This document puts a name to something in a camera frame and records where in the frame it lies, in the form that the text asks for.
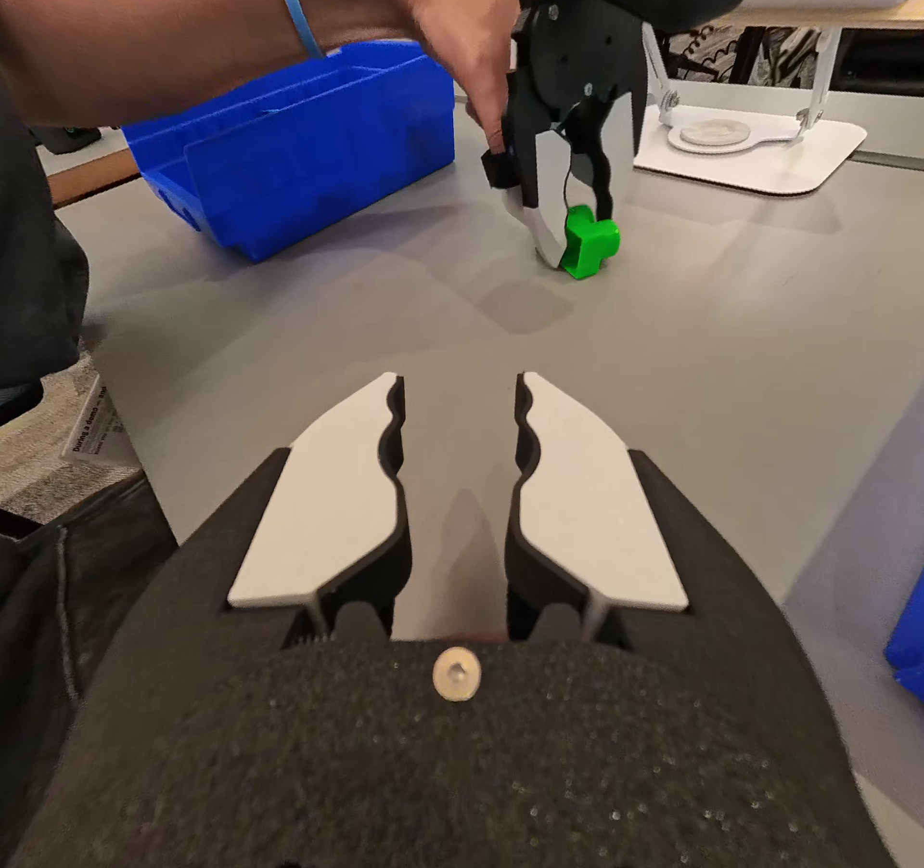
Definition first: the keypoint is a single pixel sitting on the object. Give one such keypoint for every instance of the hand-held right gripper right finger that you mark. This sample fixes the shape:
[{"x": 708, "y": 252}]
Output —
[{"x": 599, "y": 507}]

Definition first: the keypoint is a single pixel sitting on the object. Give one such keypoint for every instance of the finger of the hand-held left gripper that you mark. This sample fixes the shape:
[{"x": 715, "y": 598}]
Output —
[
  {"x": 621, "y": 131},
  {"x": 548, "y": 196}
]

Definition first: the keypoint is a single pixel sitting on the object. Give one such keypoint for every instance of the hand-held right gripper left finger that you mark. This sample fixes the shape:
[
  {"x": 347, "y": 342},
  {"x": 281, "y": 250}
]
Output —
[{"x": 325, "y": 507}]

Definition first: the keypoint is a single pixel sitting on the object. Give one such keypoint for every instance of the green two-stud block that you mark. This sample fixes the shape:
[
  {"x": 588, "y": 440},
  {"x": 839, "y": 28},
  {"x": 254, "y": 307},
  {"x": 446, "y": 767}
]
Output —
[{"x": 588, "y": 243}]

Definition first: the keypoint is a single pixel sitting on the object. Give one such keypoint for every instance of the blue plastic bin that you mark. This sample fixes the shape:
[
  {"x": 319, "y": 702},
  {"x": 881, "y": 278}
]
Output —
[
  {"x": 325, "y": 153},
  {"x": 909, "y": 644}
]

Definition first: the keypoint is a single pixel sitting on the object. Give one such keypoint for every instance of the person's left forearm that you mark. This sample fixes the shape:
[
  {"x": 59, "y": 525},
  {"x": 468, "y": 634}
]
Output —
[{"x": 144, "y": 16}]

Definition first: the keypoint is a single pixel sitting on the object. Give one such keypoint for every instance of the grey desk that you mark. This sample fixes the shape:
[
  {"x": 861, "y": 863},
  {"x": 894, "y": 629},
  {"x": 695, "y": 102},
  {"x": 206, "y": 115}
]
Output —
[{"x": 289, "y": 348}]

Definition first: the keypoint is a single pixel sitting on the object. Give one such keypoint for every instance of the person's left hand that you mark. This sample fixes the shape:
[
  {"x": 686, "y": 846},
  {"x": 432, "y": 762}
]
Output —
[{"x": 476, "y": 37}]

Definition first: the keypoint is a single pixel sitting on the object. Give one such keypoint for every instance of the printed paper sheet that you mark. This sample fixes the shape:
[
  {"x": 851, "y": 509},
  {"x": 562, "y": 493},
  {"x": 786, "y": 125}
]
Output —
[{"x": 94, "y": 427}]

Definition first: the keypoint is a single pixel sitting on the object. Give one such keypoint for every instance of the blue wristband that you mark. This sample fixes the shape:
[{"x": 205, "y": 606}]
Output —
[{"x": 299, "y": 23}]

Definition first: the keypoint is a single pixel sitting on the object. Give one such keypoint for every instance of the person's dark clothing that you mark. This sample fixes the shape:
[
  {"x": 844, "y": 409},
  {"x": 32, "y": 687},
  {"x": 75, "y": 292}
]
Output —
[{"x": 43, "y": 290}]

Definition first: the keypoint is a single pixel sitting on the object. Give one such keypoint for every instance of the wood-edged side table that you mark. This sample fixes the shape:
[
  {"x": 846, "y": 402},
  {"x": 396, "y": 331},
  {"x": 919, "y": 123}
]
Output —
[{"x": 94, "y": 175}]

